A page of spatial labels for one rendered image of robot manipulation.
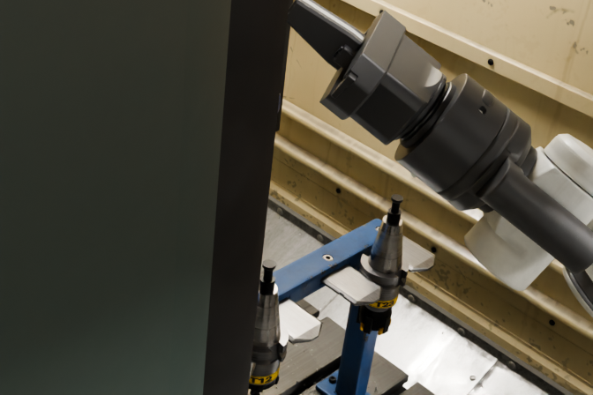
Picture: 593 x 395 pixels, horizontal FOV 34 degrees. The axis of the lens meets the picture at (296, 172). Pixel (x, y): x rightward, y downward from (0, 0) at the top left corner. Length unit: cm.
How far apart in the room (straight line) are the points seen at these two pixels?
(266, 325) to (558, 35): 63
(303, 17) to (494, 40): 80
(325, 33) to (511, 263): 23
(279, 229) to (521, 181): 127
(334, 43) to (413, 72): 7
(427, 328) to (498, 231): 102
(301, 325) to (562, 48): 58
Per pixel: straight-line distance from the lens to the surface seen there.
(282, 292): 120
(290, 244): 194
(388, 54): 75
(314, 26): 76
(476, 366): 175
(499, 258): 79
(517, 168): 75
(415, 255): 132
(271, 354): 112
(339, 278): 125
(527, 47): 150
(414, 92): 73
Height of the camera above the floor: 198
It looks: 32 degrees down
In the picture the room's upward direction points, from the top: 7 degrees clockwise
